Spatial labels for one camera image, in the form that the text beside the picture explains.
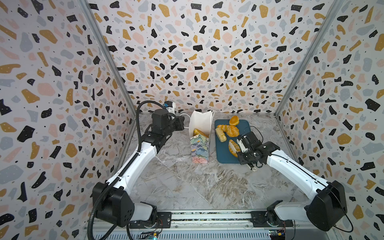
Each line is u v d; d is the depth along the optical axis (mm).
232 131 1034
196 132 956
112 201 393
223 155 975
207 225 734
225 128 1076
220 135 1028
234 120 1127
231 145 877
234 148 853
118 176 422
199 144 817
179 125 688
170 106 676
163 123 584
